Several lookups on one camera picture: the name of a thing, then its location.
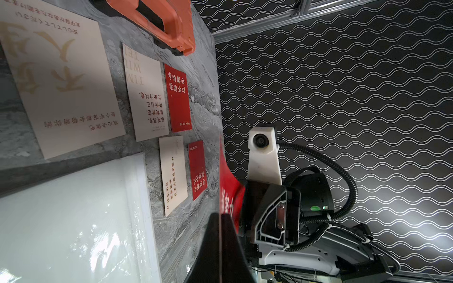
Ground red card top row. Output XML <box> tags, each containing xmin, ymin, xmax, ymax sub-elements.
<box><xmin>164</xmin><ymin>64</ymin><xmax>192</xmax><ymax>133</ymax></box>

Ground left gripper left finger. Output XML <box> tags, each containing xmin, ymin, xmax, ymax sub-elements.
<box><xmin>185</xmin><ymin>213</ymin><xmax>221</xmax><ymax>283</ymax></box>

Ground white photo album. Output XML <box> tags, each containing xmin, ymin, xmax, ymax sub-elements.
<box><xmin>1</xmin><ymin>153</ymin><xmax>162</xmax><ymax>283</ymax></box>

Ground beige card vertical text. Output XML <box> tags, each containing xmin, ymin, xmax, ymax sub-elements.
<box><xmin>159</xmin><ymin>136</ymin><xmax>188</xmax><ymax>217</ymax></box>

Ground red card right side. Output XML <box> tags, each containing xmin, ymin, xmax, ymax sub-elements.
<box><xmin>188</xmin><ymin>140</ymin><xmax>207</xmax><ymax>200</ymax></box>

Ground orange plastic tool case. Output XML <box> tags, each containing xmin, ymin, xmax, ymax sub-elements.
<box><xmin>91</xmin><ymin>0</ymin><xmax>196</xmax><ymax>56</ymax></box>

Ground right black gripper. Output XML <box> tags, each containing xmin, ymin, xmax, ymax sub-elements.
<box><xmin>239</xmin><ymin>180</ymin><xmax>301</xmax><ymax>248</ymax></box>

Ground beige card gold characters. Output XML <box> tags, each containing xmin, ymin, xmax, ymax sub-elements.
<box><xmin>1</xmin><ymin>1</ymin><xmax>125</xmax><ymax>159</ymax></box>

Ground beige card small red text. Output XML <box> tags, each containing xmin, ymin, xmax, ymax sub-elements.
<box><xmin>122</xmin><ymin>44</ymin><xmax>169</xmax><ymax>142</ymax></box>

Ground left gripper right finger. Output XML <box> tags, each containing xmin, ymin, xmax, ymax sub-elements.
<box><xmin>220</xmin><ymin>213</ymin><xmax>255</xmax><ymax>283</ymax></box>

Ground red card gold characters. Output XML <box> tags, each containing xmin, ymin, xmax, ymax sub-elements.
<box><xmin>219</xmin><ymin>138</ymin><xmax>245</xmax><ymax>235</ymax></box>

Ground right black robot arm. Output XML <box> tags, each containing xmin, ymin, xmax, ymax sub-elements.
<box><xmin>239</xmin><ymin>166</ymin><xmax>401</xmax><ymax>283</ymax></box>

